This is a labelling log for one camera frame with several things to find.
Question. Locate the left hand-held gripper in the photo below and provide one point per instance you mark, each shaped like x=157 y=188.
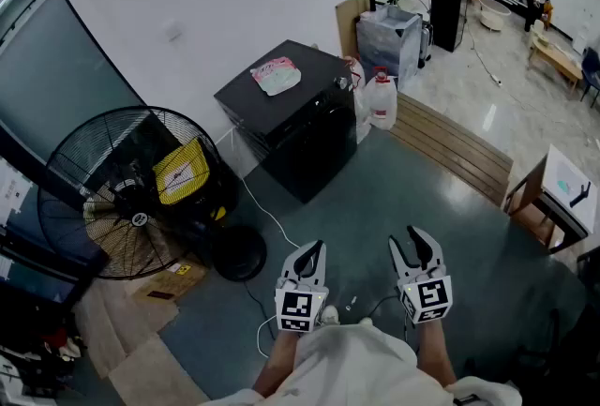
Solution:
x=295 y=305

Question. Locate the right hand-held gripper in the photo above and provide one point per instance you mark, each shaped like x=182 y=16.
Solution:
x=429 y=296

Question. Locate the black washing machine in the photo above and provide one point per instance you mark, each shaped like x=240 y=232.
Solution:
x=304 y=137

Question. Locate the person's right forearm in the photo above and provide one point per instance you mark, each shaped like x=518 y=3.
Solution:
x=433 y=352

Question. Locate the person's left forearm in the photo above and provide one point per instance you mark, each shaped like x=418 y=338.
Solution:
x=279 y=359

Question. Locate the person's white shoe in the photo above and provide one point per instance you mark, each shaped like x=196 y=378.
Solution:
x=330 y=314

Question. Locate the person's white shirt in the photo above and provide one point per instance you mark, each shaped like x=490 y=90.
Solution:
x=356 y=371

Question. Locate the wooden slatted platform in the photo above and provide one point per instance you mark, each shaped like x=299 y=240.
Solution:
x=450 y=146

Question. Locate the wooden side table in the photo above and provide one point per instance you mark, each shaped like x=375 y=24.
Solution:
x=529 y=202

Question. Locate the flat cardboard box yellow label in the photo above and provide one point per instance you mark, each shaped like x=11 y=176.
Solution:
x=169 y=282

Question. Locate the yellow lidded bin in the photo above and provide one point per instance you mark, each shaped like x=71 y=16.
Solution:
x=183 y=169

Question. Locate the white printed board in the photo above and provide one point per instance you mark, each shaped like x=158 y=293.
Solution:
x=562 y=174

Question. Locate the black floor fan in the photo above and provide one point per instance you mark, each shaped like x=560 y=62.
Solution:
x=140 y=219

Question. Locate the white power strip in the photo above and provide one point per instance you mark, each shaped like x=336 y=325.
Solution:
x=496 y=80

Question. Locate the pink detergent pouch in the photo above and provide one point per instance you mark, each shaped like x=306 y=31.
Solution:
x=276 y=76

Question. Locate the grey plastic-wrapped storage box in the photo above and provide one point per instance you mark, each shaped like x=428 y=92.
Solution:
x=386 y=48

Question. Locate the silver suitcase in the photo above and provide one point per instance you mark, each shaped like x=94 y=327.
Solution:
x=425 y=43

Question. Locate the low wooden table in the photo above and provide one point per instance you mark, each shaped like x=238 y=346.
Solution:
x=555 y=59

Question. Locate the large brown cardboard sheet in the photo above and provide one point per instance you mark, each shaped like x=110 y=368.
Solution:
x=347 y=24

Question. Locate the tall black cabinet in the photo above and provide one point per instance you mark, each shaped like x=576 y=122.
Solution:
x=447 y=10

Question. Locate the blue chair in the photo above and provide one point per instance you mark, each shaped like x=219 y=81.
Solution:
x=590 y=71

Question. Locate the white round tub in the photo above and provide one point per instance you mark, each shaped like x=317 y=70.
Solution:
x=494 y=12

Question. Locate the white wall socket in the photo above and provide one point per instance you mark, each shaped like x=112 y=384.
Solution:
x=173 y=32

